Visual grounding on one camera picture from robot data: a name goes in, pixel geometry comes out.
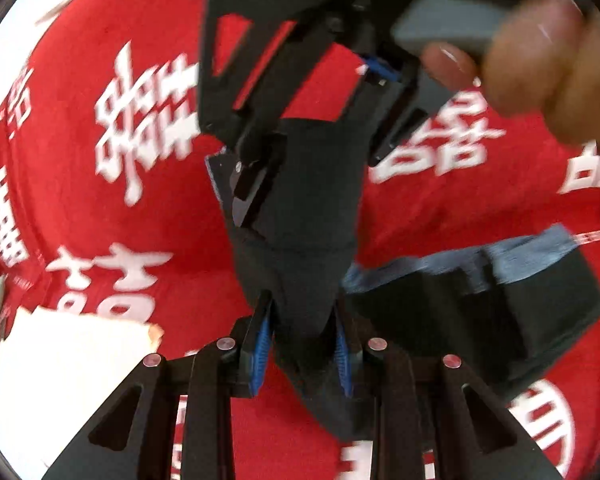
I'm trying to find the black pants with blue waistband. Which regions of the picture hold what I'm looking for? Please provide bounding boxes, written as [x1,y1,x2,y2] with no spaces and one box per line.
[208,119,600,441]

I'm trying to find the peach white folded towel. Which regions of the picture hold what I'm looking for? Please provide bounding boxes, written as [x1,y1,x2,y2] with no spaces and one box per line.
[0,308,163,479]

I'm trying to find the person's right hand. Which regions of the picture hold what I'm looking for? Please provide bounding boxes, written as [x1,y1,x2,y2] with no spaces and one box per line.
[420,0,600,153]

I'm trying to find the red blanket with white characters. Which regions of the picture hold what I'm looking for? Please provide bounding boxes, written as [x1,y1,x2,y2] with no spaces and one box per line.
[0,0,600,479]

